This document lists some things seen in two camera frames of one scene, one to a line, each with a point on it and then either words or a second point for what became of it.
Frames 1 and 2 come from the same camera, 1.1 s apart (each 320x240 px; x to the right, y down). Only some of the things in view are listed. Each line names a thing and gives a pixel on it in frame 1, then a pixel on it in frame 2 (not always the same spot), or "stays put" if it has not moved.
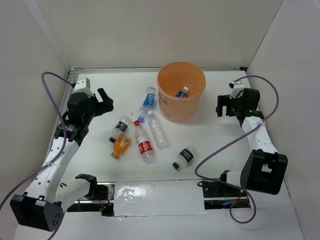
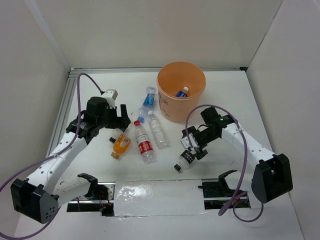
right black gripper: [222, 100] → [192, 129]
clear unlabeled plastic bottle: [154, 123] stays put
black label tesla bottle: [184, 157] stays put
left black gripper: [103, 107] → [119, 122]
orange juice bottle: [121, 146] stays put
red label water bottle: [144, 144] stays put
